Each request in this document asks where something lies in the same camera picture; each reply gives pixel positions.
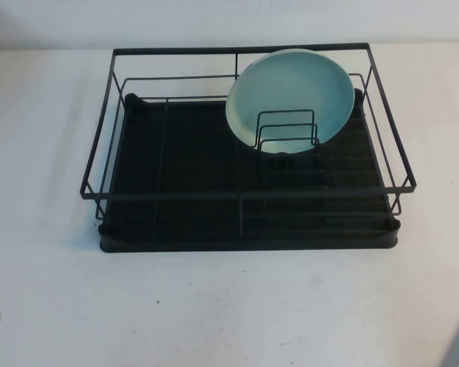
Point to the black plastic drip tray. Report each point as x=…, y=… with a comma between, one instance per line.
x=199, y=244

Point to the light blue round plate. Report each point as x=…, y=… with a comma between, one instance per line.
x=290, y=88

